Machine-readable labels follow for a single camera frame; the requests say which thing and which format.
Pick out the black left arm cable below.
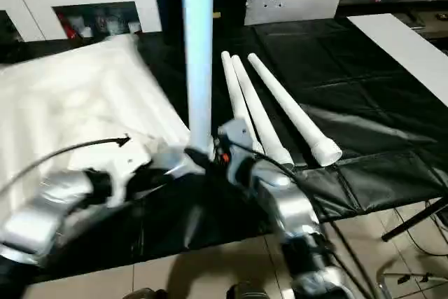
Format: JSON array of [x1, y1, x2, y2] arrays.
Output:
[[0, 133, 132, 202]]

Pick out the dark left robot foot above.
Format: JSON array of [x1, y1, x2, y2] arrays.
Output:
[[131, 287, 169, 299]]

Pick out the chrome tube frame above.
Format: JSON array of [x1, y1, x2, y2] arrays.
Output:
[[375, 259, 448, 299]]

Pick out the dark right robot foot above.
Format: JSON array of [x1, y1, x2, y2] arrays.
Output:
[[226, 280, 267, 299]]

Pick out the black work mat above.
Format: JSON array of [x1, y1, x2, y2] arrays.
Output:
[[0, 15, 448, 283]]

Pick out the white plastic table top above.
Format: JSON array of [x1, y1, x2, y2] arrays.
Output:
[[0, 34, 208, 216]]

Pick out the white plastic table leg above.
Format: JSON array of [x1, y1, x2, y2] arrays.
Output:
[[247, 53, 344, 168], [220, 50, 264, 153], [181, 0, 216, 155], [230, 54, 296, 169]]

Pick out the dark robot foot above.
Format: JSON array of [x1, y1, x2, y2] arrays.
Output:
[[226, 280, 267, 299], [131, 287, 169, 299]]

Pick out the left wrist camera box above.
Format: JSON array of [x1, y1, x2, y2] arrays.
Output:
[[104, 137, 152, 209]]

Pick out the black tripod leg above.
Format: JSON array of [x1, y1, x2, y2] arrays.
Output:
[[380, 196, 448, 243]]

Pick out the thin black floor cable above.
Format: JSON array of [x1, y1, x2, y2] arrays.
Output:
[[394, 207, 448, 255]]

